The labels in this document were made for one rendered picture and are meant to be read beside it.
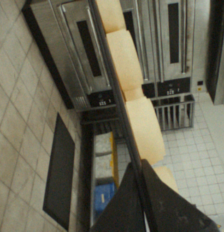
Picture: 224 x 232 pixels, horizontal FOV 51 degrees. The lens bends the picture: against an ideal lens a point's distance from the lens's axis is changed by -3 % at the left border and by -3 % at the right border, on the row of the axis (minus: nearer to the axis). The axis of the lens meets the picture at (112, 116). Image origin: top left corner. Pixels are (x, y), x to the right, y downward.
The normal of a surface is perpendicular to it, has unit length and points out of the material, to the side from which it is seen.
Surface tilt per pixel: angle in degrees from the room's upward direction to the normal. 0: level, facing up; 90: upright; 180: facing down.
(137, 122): 91
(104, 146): 94
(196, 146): 90
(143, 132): 88
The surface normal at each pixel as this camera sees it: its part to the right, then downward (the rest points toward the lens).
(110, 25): 0.15, 0.76
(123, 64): -0.01, 0.27
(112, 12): 0.05, 0.48
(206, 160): -0.19, -0.66
